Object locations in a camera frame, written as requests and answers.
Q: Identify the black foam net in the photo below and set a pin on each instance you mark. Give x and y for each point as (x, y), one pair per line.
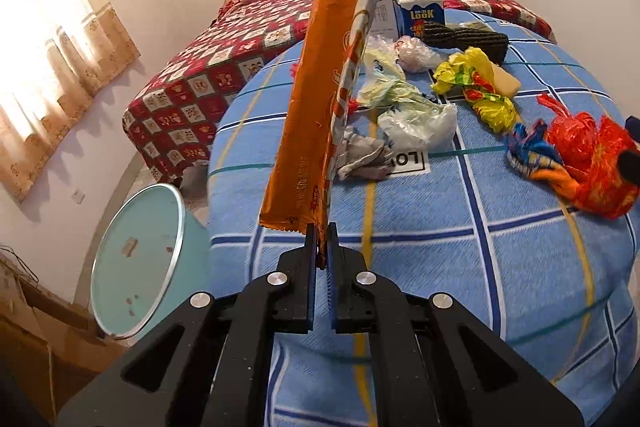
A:
(465, 39)

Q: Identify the blue milk carton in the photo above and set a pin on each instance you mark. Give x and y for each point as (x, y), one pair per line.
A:
(422, 14)

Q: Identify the blue checked blanket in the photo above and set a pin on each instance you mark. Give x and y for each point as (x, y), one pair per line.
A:
(450, 257)

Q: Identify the white paper box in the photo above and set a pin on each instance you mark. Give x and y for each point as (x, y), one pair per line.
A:
(384, 12)

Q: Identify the beige patterned side curtain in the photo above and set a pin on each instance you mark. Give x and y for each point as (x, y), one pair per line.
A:
(55, 57)

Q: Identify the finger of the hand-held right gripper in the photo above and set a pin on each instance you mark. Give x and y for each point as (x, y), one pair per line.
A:
(631, 169)

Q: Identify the bed with red patterned bedspread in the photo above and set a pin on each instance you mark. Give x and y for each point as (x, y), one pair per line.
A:
(200, 82)

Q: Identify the yellow wrapper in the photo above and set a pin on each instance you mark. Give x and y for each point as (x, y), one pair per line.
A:
(472, 79)

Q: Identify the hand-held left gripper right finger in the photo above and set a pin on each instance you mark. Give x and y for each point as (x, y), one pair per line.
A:
(331, 287)

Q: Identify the red foam net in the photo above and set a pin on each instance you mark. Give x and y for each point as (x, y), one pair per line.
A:
(580, 152)

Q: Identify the teal round trash bin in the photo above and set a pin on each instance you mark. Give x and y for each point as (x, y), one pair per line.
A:
(135, 257)

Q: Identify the grey crumpled wrapper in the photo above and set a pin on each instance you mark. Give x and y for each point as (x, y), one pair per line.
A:
(362, 154)

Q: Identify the blue orange crumpled wrapper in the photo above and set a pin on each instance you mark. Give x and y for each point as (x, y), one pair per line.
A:
(530, 152)

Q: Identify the clear crumpled plastic bag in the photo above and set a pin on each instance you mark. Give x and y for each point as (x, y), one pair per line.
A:
(385, 84)

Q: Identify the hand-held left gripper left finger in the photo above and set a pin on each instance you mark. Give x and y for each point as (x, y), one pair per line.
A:
(312, 279)

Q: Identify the yellow sponge block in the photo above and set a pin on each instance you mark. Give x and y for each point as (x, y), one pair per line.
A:
(507, 82)

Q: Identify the brown cardboard box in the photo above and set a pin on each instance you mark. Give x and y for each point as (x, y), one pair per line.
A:
(35, 347)

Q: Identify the orange snack wrapper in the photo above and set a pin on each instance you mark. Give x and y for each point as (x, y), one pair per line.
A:
(310, 107)

